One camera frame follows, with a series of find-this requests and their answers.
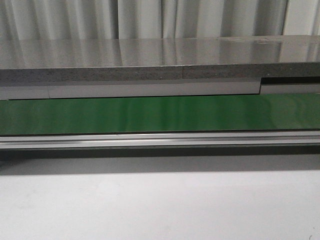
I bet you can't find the grey cabinet front panel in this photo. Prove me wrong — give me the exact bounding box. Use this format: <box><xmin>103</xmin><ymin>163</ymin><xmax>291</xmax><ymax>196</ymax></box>
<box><xmin>0</xmin><ymin>76</ymin><xmax>320</xmax><ymax>100</ymax></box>

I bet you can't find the green conveyor belt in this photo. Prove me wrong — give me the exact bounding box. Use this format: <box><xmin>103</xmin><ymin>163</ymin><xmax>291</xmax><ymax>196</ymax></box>
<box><xmin>0</xmin><ymin>93</ymin><xmax>320</xmax><ymax>136</ymax></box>

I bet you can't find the grey stone counter slab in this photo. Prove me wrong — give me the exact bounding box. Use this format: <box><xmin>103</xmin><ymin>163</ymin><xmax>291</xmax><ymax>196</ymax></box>
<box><xmin>0</xmin><ymin>35</ymin><xmax>320</xmax><ymax>86</ymax></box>

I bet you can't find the white pleated curtain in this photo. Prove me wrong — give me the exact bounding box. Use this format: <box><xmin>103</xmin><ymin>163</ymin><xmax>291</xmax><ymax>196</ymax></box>
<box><xmin>0</xmin><ymin>0</ymin><xmax>320</xmax><ymax>40</ymax></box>

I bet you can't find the aluminium conveyor side rail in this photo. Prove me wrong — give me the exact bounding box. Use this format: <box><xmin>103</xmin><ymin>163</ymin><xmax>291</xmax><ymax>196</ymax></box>
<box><xmin>0</xmin><ymin>130</ymin><xmax>320</xmax><ymax>150</ymax></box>

